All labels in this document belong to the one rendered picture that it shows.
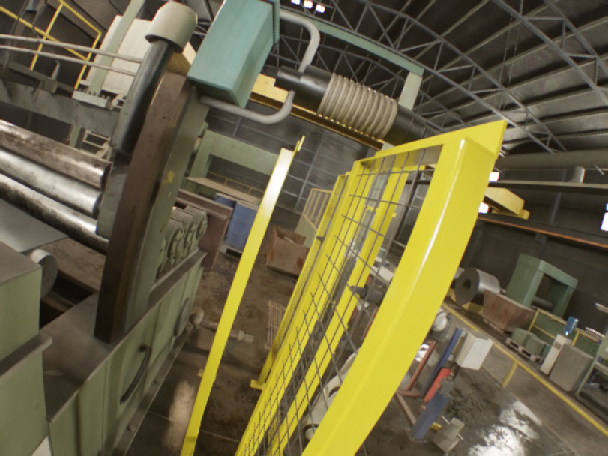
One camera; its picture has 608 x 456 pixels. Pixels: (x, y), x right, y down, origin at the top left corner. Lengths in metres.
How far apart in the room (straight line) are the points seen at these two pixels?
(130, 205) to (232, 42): 0.64
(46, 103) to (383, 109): 1.49
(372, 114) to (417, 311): 0.92
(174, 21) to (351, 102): 0.75
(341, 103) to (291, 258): 5.37
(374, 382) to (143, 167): 0.92
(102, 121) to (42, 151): 0.31
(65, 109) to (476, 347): 3.95
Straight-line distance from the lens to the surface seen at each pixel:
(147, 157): 1.07
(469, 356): 3.73
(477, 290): 11.89
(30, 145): 1.58
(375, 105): 1.18
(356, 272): 1.15
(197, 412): 1.54
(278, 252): 6.31
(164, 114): 1.07
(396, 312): 0.35
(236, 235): 6.43
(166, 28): 1.31
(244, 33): 1.13
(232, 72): 1.07
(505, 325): 10.77
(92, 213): 1.34
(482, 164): 0.37
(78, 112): 1.54
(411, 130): 1.23
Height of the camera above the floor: 1.68
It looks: 6 degrees down
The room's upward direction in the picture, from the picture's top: 21 degrees clockwise
